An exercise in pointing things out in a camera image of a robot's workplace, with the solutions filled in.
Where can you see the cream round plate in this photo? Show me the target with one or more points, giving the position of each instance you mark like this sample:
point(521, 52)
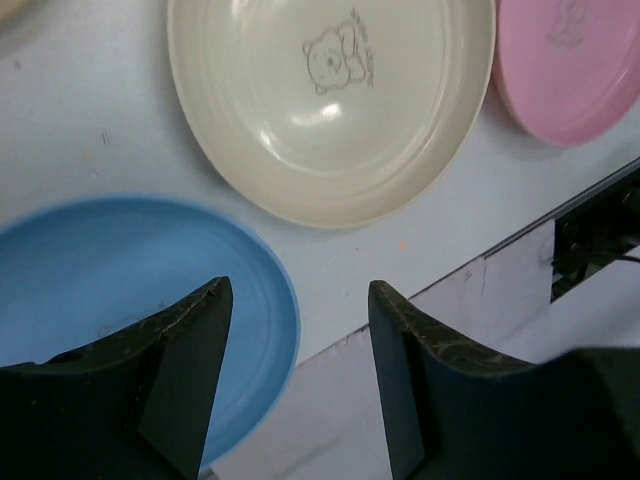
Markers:
point(331, 114)

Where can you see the blue round plate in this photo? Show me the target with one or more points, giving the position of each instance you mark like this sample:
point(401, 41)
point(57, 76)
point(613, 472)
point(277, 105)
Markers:
point(75, 273)

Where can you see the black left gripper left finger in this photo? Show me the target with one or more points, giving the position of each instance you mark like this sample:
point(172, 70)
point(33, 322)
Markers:
point(133, 405)

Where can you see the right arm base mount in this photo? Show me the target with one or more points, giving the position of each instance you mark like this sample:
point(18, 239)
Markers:
point(601, 230)

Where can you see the pink round plate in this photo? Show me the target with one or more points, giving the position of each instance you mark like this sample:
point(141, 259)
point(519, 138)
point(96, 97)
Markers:
point(567, 71)

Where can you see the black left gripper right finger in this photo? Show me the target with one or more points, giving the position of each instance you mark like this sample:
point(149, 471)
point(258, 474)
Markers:
point(454, 408)

